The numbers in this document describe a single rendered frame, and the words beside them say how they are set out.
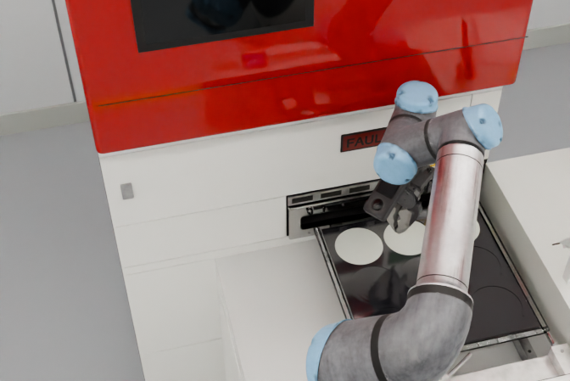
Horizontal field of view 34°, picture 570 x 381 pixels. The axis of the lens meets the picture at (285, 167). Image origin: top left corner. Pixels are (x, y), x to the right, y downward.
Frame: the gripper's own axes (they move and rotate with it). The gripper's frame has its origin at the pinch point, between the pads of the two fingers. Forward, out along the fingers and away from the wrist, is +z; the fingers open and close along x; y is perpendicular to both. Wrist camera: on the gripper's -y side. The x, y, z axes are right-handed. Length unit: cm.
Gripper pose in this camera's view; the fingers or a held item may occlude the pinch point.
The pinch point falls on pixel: (396, 230)
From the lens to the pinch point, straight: 187.6
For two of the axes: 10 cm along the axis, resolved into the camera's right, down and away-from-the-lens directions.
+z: 0.1, 7.1, 7.1
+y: 5.8, -5.8, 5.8
